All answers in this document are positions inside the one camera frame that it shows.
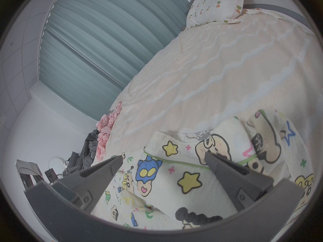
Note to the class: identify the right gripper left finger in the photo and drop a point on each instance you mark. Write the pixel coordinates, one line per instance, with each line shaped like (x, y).
(88, 188)

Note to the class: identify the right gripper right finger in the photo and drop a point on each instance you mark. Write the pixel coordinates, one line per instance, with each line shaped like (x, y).
(239, 185)

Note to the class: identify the white printed pyjama top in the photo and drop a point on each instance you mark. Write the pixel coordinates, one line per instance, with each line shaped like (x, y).
(176, 175)

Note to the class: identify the black garment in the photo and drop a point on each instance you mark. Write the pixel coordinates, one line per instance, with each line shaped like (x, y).
(84, 150)

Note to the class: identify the pink garment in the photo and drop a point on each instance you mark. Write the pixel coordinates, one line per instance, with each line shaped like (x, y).
(107, 125)

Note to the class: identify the blue-green curtain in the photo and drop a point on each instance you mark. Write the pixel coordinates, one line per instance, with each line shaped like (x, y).
(113, 21)
(75, 84)

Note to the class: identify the bed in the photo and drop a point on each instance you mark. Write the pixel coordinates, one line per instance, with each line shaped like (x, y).
(214, 72)

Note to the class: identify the white printed pillow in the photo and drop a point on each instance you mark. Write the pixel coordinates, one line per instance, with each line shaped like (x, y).
(214, 4)

